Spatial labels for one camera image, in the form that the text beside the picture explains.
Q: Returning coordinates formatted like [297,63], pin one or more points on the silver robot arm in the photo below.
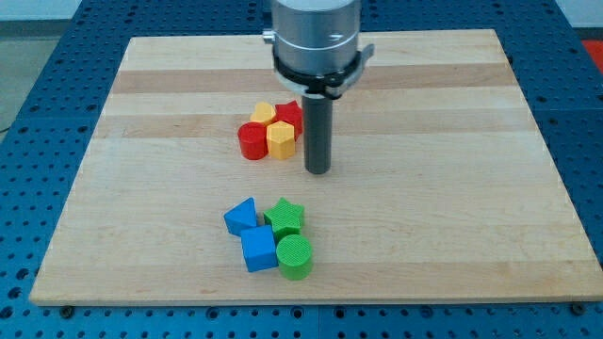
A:
[315,46]

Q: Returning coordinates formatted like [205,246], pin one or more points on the blue cube block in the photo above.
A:
[259,248]

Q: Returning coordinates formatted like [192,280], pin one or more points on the green star block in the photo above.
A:
[285,218]

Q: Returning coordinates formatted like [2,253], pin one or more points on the yellow hexagon block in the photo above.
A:
[281,140]

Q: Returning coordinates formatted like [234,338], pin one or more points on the yellow heart block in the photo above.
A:
[264,113]

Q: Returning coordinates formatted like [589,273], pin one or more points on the red star block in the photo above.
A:
[291,113]

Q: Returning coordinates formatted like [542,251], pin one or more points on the blue triangle block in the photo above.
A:
[241,217]

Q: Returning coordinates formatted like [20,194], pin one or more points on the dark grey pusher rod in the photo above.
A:
[317,134]

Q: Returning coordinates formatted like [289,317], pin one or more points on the wooden board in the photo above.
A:
[441,188]

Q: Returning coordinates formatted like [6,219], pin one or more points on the black cable clamp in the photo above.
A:
[321,86]

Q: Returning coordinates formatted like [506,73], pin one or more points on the red cylinder block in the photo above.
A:
[252,137]

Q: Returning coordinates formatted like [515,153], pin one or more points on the green cylinder block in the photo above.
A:
[295,257]

